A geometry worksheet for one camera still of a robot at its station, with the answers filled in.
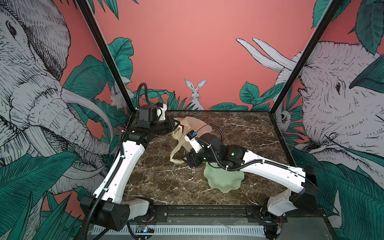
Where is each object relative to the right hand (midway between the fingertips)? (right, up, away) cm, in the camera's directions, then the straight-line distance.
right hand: (184, 152), depth 68 cm
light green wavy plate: (+21, -19, +16) cm, 32 cm away
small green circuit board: (-20, -37, +2) cm, 42 cm away
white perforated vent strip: (+2, -38, +2) cm, 38 cm away
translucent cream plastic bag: (0, +14, +18) cm, 22 cm away
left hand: (-2, +15, +3) cm, 15 cm away
